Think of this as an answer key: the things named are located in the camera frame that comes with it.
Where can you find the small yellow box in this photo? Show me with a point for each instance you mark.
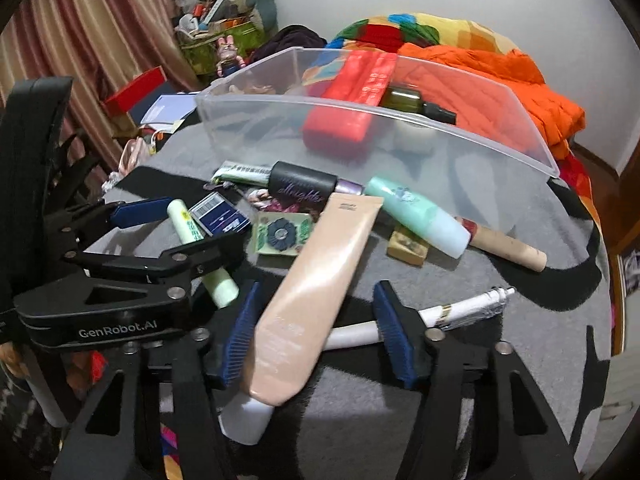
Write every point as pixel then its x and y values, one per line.
pixel 407 247

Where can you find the blue notebook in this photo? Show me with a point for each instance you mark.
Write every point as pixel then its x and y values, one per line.
pixel 167 107

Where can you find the green floral box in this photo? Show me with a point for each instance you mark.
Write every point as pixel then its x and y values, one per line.
pixel 280 232

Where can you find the orange blanket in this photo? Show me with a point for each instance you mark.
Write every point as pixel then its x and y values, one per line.
pixel 500 75

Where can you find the light green tube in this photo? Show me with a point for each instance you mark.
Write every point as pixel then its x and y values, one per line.
pixel 182 220

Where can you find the white green toothpaste tube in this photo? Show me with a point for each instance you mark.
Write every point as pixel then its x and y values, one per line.
pixel 240 172

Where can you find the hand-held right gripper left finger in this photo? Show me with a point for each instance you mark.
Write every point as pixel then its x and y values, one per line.
pixel 241 335

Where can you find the green bag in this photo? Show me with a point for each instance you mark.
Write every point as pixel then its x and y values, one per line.
pixel 200 55

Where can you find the striped curtain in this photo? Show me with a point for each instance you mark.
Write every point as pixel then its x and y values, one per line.
pixel 90 20

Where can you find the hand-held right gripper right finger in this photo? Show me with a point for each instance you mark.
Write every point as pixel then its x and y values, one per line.
pixel 392 335

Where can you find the navy blue small box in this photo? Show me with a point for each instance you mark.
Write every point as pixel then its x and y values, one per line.
pixel 220 215

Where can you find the white pen with silver tip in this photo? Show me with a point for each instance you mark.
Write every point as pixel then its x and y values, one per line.
pixel 465 310

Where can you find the purple bottle with black cap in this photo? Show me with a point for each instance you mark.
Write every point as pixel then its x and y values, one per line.
pixel 300 185

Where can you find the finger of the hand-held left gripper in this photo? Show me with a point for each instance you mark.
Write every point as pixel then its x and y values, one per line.
pixel 145 210
pixel 210 252

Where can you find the pink bunny toy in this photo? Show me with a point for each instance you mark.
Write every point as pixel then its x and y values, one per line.
pixel 229 55

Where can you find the dark purple clothing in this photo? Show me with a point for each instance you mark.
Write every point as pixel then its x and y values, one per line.
pixel 295 40

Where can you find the red flat box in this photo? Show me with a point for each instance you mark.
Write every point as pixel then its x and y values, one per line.
pixel 135 87

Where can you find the red rectangular box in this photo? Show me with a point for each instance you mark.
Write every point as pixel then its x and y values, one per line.
pixel 345 110

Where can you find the pink printed packet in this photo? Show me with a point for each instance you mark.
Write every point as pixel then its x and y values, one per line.
pixel 262 200

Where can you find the grey green cushion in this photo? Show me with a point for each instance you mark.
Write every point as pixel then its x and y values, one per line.
pixel 260 5

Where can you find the grey felt mat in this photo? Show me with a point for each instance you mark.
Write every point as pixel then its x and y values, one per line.
pixel 525 320

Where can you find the dark green bottle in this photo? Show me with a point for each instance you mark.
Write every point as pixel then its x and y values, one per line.
pixel 405 100

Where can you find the brown paper tube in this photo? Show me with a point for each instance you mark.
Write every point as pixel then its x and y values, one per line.
pixel 505 247

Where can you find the mint green bottle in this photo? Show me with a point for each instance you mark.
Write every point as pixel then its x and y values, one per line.
pixel 425 215

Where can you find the beige cosmetic tube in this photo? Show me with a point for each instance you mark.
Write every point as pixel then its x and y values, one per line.
pixel 310 300

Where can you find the clear plastic storage bin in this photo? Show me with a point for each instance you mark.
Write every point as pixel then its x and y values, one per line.
pixel 450 170

